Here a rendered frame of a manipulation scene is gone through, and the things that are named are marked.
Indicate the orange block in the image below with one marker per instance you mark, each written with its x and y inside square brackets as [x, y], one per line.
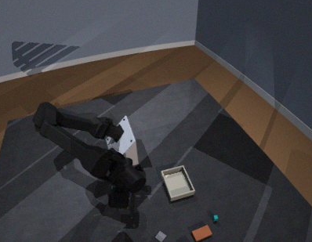
[201, 233]

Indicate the grey flat square tile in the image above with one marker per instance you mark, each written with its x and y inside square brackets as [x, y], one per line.
[160, 236]

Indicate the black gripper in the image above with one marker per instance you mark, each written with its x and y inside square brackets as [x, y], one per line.
[119, 197]

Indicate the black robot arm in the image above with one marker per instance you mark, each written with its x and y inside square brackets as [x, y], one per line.
[97, 161]

